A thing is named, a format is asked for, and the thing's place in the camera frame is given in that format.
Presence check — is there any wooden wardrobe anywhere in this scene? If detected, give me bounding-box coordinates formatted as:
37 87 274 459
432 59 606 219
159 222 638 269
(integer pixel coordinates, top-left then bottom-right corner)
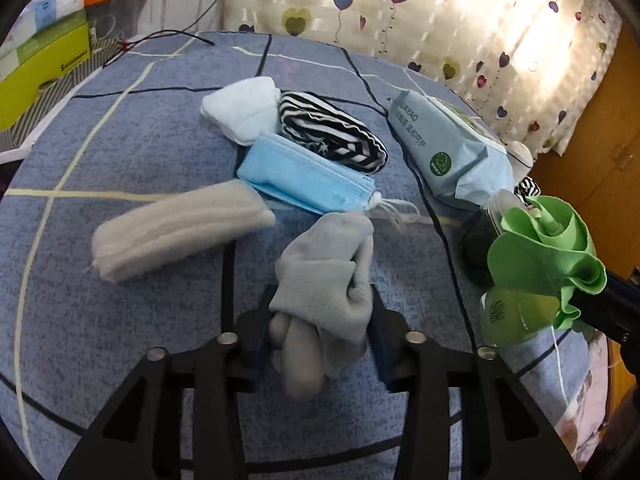
529 25 640 283

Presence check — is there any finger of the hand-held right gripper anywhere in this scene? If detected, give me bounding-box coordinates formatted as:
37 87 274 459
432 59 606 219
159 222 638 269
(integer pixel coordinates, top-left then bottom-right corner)
570 269 640 344

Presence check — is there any lime green cardboard box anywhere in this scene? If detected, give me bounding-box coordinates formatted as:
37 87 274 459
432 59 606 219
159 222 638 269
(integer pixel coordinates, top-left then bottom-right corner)
0 25 92 132

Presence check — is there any grey patterned storage box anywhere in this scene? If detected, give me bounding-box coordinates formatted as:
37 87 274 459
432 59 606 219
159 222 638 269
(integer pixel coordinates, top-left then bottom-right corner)
25 0 147 107

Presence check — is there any blue face mask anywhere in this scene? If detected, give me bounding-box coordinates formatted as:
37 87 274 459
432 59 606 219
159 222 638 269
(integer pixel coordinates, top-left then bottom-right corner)
236 133 422 227

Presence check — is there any grey sock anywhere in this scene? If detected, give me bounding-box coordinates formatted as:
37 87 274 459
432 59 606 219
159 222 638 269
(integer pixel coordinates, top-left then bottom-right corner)
268 210 376 402

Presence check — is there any beige towel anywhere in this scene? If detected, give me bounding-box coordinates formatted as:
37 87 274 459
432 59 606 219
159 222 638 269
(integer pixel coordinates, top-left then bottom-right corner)
91 182 277 282

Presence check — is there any cream sock blue stripe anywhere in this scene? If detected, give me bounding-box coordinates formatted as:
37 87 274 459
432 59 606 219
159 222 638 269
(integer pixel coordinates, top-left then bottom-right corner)
504 142 537 172

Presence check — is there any white fluffy cloth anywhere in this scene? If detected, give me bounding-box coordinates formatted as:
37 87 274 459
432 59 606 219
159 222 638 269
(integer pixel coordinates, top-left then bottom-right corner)
201 76 282 147

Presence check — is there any small black white striped sock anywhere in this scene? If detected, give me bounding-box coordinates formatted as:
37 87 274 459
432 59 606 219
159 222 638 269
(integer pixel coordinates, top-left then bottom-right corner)
514 176 542 199

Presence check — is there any white blue tissue box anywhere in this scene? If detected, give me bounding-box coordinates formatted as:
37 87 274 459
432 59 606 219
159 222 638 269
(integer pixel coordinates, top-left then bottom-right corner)
22 0 87 32

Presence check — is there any wet wipes pack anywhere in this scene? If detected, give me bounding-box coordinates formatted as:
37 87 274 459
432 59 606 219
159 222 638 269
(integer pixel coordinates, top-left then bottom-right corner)
387 88 517 207

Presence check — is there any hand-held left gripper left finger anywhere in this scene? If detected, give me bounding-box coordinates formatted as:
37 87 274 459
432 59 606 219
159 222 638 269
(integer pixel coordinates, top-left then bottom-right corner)
65 285 274 480

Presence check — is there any large black white striped cloth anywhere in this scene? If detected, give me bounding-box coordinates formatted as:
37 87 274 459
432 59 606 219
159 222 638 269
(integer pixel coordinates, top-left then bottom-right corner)
277 91 390 176

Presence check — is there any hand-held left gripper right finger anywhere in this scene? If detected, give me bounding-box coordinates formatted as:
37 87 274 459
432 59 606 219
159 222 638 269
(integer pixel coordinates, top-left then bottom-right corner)
367 300 583 480

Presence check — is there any clear plastic lidded container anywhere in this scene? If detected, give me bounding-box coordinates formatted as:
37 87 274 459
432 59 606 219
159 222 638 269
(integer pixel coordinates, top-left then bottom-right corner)
460 188 527 282

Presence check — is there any green plastic jar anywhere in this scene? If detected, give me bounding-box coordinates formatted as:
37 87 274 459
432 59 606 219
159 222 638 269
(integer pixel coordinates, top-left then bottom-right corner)
479 287 567 347

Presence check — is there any black cable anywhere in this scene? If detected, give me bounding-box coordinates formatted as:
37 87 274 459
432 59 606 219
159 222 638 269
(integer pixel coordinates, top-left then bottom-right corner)
102 30 219 69

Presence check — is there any white green flat box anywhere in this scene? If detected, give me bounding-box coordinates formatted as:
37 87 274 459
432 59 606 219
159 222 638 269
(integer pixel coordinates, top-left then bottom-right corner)
0 10 89 79

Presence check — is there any pink floral sheet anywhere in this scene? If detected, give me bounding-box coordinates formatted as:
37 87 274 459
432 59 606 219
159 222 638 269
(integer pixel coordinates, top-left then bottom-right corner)
554 339 627 442

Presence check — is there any green rabbit print towel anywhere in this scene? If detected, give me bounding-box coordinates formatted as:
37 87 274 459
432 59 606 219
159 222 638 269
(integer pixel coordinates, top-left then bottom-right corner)
486 195 609 332

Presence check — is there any heart print curtain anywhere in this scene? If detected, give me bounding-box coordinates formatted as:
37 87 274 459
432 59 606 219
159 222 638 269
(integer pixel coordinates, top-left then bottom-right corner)
220 0 627 159

